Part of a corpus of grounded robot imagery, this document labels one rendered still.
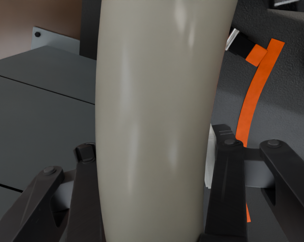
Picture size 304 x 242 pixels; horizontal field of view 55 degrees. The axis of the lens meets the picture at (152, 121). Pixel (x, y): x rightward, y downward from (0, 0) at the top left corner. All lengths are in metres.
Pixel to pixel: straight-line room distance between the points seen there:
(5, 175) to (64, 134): 0.15
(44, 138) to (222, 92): 0.70
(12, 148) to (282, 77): 0.87
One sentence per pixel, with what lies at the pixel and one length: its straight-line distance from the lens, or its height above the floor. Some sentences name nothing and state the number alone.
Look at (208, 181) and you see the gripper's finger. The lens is 0.16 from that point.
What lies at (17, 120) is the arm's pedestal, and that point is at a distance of 0.59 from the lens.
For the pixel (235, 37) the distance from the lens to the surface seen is 1.00.
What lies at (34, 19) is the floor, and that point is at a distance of 1.17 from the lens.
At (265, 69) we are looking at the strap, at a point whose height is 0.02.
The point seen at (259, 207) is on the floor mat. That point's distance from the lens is 1.32.
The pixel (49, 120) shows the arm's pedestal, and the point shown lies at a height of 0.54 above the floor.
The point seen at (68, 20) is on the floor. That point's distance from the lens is 1.11.
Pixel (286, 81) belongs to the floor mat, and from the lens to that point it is 1.10.
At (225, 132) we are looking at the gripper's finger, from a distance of 0.17.
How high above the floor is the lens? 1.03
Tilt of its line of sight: 67 degrees down
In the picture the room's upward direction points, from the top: 163 degrees counter-clockwise
